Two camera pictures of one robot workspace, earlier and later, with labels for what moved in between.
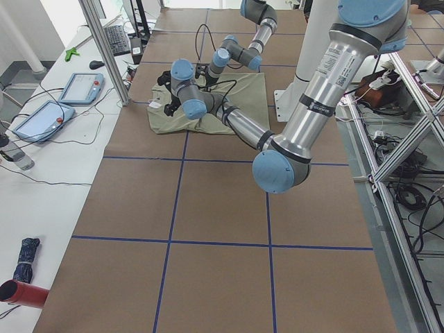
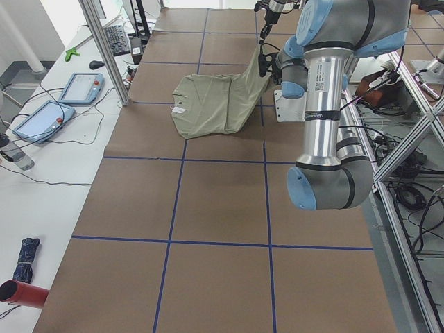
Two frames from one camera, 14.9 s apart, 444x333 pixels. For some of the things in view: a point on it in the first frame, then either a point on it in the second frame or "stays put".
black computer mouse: (95, 64) stays put
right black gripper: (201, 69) → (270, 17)
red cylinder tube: (23, 293) stays put
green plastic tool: (69, 53) stays put
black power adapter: (137, 47) stays put
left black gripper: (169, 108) → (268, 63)
